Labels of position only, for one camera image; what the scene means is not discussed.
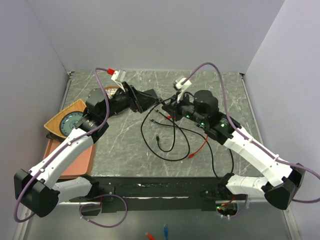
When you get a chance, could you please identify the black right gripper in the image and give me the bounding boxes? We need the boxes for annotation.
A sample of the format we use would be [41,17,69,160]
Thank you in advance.
[162,90,207,127]

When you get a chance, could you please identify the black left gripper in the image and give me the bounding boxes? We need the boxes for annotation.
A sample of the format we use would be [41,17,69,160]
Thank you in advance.
[101,81,159,120]

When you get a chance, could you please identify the black network switch box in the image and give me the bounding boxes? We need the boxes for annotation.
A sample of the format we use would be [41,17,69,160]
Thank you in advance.
[138,89,159,112]

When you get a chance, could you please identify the black round ethernet cable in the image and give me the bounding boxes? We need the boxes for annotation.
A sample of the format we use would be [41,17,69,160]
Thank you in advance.
[140,102,191,162]

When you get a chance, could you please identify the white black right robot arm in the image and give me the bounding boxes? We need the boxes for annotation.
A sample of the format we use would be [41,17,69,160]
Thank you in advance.
[162,90,306,210]

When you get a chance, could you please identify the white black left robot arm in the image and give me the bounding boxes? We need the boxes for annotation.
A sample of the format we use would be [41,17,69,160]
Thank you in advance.
[13,82,159,218]

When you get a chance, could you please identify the blue plug on floor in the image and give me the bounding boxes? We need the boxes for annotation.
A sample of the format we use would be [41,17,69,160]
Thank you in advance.
[163,224,169,240]

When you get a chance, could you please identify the red plug on floor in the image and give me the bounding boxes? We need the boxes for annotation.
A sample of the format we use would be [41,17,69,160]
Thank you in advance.
[145,232,155,240]

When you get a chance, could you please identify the floral bowl with brown rim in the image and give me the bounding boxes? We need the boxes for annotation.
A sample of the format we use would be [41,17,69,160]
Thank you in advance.
[104,86,119,99]

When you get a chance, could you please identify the blue patterned plate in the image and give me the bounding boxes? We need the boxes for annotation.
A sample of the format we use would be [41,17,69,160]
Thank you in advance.
[59,111,83,137]

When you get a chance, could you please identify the terracotta rectangular tray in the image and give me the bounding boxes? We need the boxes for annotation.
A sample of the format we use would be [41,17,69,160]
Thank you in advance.
[43,139,97,180]

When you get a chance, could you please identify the woven bamboo fan tray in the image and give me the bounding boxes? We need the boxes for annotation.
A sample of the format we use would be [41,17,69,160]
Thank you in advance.
[44,99,86,139]

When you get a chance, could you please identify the black flat cable teal plugs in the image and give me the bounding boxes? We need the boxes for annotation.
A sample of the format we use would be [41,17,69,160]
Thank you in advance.
[149,99,235,179]

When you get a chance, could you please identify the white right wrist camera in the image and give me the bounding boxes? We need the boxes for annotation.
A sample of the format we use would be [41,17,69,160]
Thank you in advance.
[173,75,192,103]

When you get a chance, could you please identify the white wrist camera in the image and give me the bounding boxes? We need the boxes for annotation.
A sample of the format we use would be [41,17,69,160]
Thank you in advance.
[111,69,126,91]
[173,75,192,103]

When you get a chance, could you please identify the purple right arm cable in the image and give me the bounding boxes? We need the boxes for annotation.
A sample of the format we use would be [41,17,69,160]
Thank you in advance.
[183,62,320,219]

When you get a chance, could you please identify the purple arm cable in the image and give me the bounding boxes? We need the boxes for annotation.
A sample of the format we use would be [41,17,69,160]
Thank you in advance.
[13,66,112,223]
[183,62,320,219]

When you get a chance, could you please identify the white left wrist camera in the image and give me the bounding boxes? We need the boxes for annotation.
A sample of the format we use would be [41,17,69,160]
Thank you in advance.
[111,69,126,91]

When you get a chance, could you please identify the red ethernet cable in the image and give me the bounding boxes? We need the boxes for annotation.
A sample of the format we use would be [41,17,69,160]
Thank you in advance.
[187,115,209,160]

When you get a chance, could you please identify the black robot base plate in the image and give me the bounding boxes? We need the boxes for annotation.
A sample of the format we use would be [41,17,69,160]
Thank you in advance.
[71,176,245,213]

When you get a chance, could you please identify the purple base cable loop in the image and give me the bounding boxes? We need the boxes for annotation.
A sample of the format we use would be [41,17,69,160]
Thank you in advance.
[79,194,129,228]

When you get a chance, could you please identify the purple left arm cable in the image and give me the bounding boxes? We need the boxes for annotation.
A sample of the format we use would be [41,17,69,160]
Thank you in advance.
[13,66,112,223]

